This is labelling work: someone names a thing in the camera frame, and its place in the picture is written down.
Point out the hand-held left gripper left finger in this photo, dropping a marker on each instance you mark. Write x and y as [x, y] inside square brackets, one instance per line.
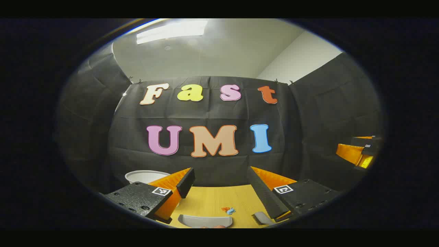
[137, 199]

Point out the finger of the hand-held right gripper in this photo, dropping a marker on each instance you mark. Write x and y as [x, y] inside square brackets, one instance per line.
[349, 152]
[370, 141]

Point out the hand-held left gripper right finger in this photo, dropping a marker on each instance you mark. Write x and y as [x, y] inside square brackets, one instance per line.
[265, 197]

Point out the small grey broom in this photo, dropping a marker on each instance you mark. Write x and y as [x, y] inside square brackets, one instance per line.
[262, 218]

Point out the white ribbed garbage bin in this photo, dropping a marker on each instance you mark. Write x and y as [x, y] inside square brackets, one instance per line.
[144, 176]

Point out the blue paper scrap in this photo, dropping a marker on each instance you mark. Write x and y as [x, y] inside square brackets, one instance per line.
[231, 211]

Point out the grey dustpan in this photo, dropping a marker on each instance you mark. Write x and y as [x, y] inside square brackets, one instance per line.
[205, 221]

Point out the wooden desktop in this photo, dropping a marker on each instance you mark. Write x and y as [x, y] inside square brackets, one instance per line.
[212, 199]

